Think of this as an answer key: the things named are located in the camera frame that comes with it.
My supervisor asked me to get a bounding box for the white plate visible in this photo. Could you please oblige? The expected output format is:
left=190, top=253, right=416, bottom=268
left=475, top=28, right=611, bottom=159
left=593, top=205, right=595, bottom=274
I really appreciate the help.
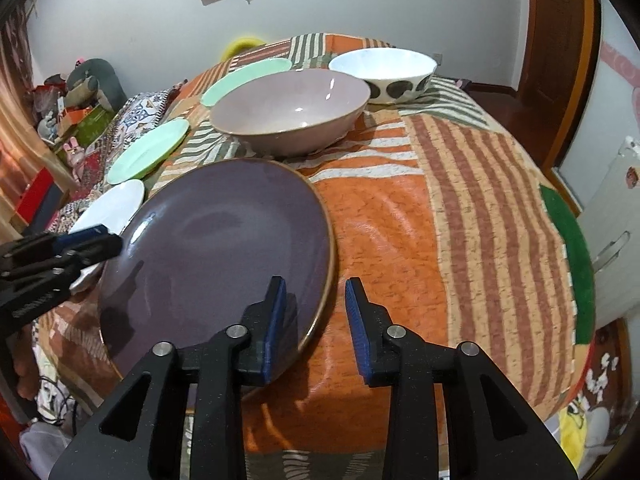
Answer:
left=68, top=178, right=147, bottom=294

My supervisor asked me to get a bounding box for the purple ceramic plate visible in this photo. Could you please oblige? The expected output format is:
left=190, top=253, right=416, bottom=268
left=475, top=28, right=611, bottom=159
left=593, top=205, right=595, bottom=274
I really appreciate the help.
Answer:
left=98, top=159, right=335, bottom=375

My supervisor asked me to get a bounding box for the mint green plate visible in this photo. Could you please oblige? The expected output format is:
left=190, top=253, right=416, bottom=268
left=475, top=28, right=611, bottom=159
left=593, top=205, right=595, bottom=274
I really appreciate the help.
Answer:
left=106, top=118, right=190, bottom=185

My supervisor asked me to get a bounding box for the pink ceramic bowl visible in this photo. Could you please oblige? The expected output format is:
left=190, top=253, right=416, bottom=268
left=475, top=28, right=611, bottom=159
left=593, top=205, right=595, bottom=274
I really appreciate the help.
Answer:
left=210, top=68, right=370, bottom=158

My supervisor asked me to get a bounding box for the mint green bowl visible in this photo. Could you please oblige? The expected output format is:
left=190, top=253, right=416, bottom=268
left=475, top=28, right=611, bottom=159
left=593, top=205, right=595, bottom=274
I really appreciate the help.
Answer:
left=200, top=58, right=292, bottom=107

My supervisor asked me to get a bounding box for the white bowl with dark dots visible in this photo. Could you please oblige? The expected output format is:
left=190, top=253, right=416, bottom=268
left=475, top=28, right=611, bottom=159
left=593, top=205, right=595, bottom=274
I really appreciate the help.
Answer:
left=329, top=48, right=438, bottom=105

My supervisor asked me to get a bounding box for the red and blue box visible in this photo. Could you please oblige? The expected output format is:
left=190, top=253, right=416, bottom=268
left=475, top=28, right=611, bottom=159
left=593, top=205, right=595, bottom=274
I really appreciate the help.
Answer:
left=11, top=168, right=65, bottom=236

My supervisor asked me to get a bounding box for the orange pink curtain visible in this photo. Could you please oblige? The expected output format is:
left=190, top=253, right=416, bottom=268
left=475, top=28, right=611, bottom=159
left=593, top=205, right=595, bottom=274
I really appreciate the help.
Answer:
left=0, top=1, right=77, bottom=242

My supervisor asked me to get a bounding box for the pink rabbit toy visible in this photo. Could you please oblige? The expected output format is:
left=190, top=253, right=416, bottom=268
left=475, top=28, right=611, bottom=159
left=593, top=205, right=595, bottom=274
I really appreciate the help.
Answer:
left=63, top=136, right=86, bottom=182

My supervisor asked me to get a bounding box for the green storage box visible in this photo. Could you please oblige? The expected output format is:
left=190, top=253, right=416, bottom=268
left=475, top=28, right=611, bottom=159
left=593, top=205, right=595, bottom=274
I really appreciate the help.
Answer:
left=53, top=105, right=115, bottom=152

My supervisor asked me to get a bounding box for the patterned checkered quilt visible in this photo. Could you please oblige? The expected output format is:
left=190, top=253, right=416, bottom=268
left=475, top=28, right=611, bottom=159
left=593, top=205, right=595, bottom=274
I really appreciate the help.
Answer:
left=48, top=88, right=178, bottom=233

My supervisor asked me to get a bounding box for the grey plush toy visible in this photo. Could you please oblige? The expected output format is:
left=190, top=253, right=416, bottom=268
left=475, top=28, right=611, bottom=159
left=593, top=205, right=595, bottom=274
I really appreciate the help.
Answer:
left=65, top=58, right=127, bottom=113

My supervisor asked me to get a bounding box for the striped patchwork orange blanket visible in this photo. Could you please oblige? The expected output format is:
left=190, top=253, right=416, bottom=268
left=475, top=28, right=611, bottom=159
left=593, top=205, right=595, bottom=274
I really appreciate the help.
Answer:
left=31, top=31, right=597, bottom=480

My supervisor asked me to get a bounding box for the white small refrigerator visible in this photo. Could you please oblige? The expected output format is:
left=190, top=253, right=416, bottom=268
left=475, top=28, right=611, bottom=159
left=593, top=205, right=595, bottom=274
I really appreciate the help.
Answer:
left=578, top=136, right=640, bottom=328

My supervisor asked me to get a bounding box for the yellow foam tube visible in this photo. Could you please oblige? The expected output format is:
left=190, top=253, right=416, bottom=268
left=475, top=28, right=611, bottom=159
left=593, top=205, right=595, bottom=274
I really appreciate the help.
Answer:
left=220, top=37, right=265, bottom=62

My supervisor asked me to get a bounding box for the brown wooden door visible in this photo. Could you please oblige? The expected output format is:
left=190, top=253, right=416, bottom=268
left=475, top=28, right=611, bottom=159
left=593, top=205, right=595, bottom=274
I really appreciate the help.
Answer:
left=516, top=0, right=599, bottom=172

